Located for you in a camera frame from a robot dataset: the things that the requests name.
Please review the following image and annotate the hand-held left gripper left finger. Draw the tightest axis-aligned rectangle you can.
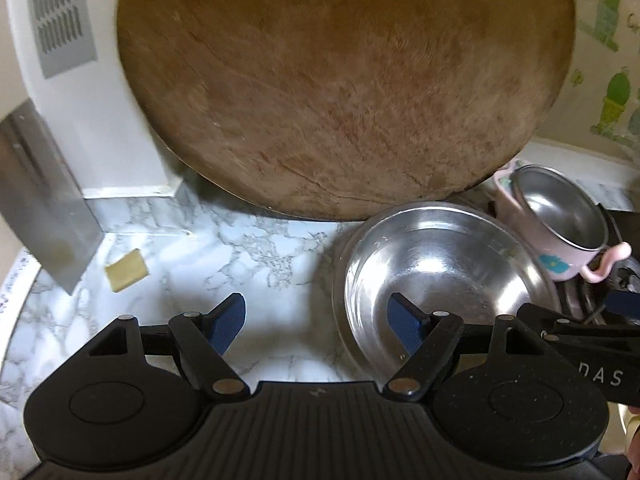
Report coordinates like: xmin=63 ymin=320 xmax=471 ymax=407
xmin=87 ymin=292 xmax=251 ymax=402

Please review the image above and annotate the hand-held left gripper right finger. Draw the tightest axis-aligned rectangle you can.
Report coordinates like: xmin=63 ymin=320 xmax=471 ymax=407
xmin=382 ymin=292 xmax=548 ymax=402

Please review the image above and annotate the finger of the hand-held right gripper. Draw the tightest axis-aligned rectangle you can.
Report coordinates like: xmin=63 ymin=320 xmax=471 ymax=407
xmin=515 ymin=302 xmax=640 ymax=347
xmin=604 ymin=291 xmax=640 ymax=315

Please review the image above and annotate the pink steel-lined cup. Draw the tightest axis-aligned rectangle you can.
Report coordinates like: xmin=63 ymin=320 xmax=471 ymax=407
xmin=492 ymin=160 xmax=632 ymax=283

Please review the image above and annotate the stainless steel bowl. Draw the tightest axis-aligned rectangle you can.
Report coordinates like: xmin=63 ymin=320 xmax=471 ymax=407
xmin=331 ymin=201 xmax=561 ymax=382

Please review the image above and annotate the black gas stove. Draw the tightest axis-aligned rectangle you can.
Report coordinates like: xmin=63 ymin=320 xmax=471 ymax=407
xmin=560 ymin=207 xmax=640 ymax=328

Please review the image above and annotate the small beige block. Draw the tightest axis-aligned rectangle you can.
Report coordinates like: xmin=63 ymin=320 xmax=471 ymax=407
xmin=104 ymin=250 xmax=150 ymax=293

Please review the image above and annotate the white patterned edge tape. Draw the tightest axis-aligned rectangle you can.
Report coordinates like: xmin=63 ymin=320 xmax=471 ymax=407
xmin=0 ymin=247 xmax=40 ymax=322

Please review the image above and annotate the round wooden cutting board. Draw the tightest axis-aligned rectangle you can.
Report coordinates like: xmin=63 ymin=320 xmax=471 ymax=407
xmin=116 ymin=0 xmax=576 ymax=222

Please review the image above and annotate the grey vent grille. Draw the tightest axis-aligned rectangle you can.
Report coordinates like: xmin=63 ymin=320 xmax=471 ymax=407
xmin=27 ymin=0 xmax=97 ymax=80

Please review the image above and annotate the plant wall sticker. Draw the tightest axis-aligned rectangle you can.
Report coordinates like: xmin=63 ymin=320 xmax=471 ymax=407
xmin=575 ymin=0 xmax=640 ymax=152

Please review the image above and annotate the cleaver with wooden handle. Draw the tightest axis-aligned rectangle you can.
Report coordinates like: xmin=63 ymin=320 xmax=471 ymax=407
xmin=0 ymin=99 xmax=103 ymax=296

